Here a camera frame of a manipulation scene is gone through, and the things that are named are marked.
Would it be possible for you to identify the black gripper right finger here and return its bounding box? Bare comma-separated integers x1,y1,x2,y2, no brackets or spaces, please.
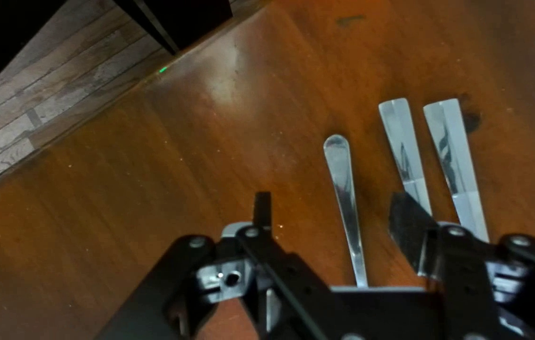
390,192,535,340

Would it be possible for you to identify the silver teaspoon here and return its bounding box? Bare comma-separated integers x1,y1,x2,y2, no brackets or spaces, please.
324,134,370,287

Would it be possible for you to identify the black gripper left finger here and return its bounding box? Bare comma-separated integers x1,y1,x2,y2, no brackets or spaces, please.
198,191,330,340

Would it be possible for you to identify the silver knife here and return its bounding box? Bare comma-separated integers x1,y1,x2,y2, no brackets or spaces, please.
424,98,491,242

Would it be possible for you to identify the silver fork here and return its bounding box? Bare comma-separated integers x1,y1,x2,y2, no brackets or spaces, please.
379,98,434,213

